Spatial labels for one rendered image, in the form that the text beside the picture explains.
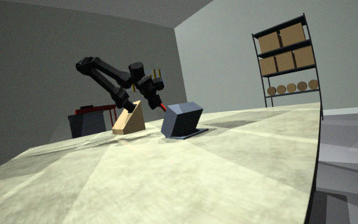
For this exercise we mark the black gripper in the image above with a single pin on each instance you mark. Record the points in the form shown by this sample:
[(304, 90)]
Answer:
[(149, 92)]

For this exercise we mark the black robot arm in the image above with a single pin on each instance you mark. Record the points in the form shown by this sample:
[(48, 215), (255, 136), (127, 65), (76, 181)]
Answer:
[(89, 66)]

